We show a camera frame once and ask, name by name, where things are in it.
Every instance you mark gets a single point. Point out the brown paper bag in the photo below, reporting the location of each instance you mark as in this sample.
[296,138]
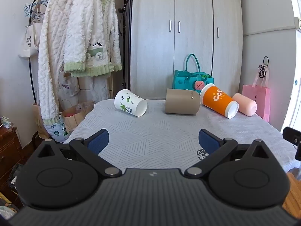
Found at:
[75,119]
[37,122]

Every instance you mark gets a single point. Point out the black wall hook with ribbons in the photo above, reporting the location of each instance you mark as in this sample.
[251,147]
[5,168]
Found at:
[263,69]

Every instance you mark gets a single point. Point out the teal felt tote bag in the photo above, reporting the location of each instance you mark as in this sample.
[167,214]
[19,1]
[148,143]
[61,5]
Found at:
[183,81]

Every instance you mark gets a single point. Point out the grey patterned tablecloth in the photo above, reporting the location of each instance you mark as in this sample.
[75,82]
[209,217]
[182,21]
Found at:
[152,134]

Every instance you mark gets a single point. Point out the white and green fluffy top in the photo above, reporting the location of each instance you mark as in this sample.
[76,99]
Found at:
[94,18]

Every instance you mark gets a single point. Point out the orange cup with white rim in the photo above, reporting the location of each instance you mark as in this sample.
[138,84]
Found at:
[216,100]

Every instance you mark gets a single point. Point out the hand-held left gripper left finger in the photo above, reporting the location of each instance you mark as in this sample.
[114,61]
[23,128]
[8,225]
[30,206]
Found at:
[100,141]

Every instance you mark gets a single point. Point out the black clothes rack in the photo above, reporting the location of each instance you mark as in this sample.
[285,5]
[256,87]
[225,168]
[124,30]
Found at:
[29,73]

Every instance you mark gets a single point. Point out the pink cup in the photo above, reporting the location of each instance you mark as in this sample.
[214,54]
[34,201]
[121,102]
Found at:
[245,104]

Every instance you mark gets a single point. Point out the white printed cloth bag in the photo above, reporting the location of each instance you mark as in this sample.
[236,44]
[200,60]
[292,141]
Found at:
[68,87]

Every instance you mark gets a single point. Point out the grey wooden wardrobe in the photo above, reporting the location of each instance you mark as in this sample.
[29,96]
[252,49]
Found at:
[152,40]

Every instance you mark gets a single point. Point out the white fluffy robe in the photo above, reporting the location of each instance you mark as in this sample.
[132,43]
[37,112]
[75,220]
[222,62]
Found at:
[53,42]

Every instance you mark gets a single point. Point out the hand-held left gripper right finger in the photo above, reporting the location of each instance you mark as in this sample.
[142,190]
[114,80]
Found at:
[208,141]

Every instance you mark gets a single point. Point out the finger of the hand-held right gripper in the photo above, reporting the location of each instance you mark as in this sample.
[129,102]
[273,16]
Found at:
[291,134]

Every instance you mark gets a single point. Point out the dark wooden cabinet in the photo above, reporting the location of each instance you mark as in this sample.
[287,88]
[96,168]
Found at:
[10,150]

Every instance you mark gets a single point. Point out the pink paper gift bag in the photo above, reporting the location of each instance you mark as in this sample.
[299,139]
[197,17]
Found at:
[261,98]

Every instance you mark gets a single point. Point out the white canvas tote bag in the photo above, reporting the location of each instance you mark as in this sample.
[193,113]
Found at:
[29,40]

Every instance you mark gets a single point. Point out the watermelon plush charm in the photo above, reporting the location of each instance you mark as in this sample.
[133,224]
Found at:
[199,86]

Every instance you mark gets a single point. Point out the white and green plastic bag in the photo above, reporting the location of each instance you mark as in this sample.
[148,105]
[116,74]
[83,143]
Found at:
[57,129]

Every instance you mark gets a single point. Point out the tan paper cup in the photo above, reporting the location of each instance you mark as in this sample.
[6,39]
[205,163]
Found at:
[181,101]

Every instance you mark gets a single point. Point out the white cup with green print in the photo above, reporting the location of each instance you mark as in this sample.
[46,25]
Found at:
[128,102]

